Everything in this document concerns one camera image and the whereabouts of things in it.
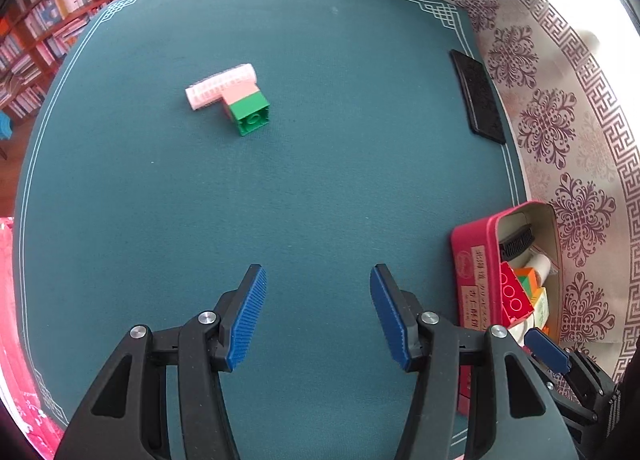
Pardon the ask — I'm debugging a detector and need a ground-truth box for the pink and green building block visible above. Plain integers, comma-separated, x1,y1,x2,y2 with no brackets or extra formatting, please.
220,85,272,137

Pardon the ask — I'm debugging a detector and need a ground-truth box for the purple patterned white cloth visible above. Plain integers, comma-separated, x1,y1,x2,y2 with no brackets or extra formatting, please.
322,0,640,376

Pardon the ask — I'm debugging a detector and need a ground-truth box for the black comb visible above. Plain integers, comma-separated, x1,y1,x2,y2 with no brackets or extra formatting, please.
500,223,536,262

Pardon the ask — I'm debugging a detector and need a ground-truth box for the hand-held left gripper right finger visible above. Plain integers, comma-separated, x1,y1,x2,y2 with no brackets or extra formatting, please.
369,263,576,460

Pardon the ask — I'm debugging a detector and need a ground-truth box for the black smartphone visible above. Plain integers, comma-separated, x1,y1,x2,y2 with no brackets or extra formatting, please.
449,49,507,145

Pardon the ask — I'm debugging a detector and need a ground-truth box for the pale yellow box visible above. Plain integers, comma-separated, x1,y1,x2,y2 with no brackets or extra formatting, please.
530,287,550,328

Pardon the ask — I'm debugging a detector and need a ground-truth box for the green felt desktop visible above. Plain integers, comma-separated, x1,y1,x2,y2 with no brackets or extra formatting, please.
12,0,576,460

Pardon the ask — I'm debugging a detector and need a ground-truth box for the pink red patterned cloth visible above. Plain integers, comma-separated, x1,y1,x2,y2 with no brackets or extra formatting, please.
0,215,68,446

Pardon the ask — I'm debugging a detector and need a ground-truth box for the pink hair roller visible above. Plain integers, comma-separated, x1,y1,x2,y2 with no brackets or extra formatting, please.
185,62,258,112

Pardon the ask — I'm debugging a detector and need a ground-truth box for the black white striped strap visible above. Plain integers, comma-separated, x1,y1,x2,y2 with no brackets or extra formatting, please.
606,385,623,441

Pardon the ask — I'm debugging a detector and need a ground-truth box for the white roll in plastic bag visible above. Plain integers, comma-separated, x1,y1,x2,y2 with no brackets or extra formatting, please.
525,250,561,286

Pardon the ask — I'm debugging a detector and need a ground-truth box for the red building block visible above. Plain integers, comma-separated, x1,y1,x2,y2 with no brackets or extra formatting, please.
500,262,535,328

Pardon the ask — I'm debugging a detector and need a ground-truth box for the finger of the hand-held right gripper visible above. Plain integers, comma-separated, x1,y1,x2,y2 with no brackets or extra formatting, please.
523,328,615,402

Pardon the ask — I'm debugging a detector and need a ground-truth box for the wooden bookshelf with books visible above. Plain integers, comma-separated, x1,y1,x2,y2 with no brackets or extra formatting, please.
0,0,126,141

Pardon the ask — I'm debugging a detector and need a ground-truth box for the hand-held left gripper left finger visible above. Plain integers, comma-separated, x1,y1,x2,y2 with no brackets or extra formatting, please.
52,264,268,460

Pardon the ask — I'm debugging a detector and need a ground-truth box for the green and orange building block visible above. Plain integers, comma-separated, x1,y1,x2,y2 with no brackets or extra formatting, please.
515,266,543,298

